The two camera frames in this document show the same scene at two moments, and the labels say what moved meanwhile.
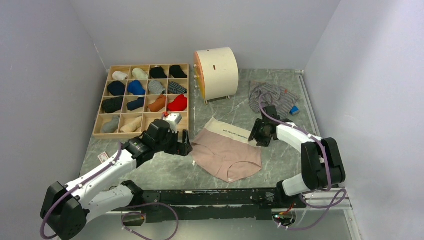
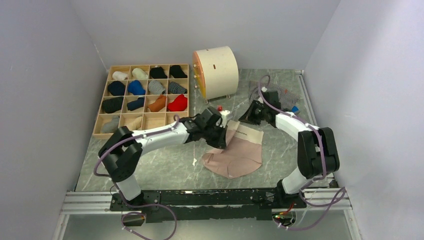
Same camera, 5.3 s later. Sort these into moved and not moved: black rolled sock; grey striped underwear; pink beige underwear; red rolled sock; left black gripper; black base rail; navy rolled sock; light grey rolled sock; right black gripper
Moved: right black gripper; pink beige underwear; left black gripper
Not moved: red rolled sock; grey striped underwear; navy rolled sock; light grey rolled sock; black rolled sock; black base rail
